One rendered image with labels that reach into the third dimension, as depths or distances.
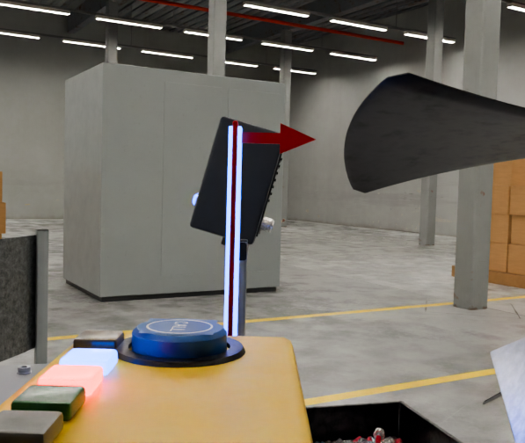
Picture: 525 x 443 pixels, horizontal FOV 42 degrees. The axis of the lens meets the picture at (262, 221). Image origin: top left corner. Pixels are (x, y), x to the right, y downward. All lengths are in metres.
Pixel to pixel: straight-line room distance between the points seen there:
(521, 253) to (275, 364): 8.63
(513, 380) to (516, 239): 8.37
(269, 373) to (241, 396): 0.03
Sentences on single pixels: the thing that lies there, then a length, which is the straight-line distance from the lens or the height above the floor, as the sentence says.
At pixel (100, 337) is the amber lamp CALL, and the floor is 1.08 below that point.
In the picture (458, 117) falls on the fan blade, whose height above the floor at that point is 1.20.
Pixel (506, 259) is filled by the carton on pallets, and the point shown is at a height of 0.31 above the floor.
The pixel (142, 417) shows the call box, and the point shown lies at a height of 1.07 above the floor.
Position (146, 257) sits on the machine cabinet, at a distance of 6.70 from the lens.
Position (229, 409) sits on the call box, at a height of 1.07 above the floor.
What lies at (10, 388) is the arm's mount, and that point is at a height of 0.97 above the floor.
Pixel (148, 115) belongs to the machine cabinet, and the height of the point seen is 1.79.
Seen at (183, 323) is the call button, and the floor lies 1.08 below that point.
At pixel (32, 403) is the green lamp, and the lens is 0.22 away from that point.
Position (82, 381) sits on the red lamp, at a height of 1.08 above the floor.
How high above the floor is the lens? 1.14
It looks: 3 degrees down
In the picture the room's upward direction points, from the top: 2 degrees clockwise
